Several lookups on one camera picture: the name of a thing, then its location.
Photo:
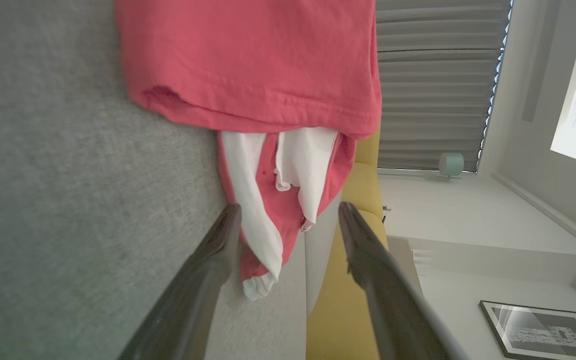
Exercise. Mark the grey sofa seat cushion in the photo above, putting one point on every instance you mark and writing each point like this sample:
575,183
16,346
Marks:
43,175

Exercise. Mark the yellow sofa backrest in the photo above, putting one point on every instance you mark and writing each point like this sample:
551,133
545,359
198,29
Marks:
345,325

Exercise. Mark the black framed wall picture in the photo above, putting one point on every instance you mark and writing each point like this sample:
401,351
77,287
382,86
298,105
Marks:
543,332

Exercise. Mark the mint green round lamp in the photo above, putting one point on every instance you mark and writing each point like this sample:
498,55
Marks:
451,164

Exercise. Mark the white slatted wall vent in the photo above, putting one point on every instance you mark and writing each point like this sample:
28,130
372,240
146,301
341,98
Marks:
422,261

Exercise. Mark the white wall socket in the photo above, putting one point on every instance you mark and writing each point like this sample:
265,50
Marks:
387,212

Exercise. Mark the red basketball jersey white sleeves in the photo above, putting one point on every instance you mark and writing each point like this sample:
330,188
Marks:
248,60

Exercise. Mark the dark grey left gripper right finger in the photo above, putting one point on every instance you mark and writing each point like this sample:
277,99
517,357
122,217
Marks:
393,310

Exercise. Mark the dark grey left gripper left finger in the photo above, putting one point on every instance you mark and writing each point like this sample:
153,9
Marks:
188,310

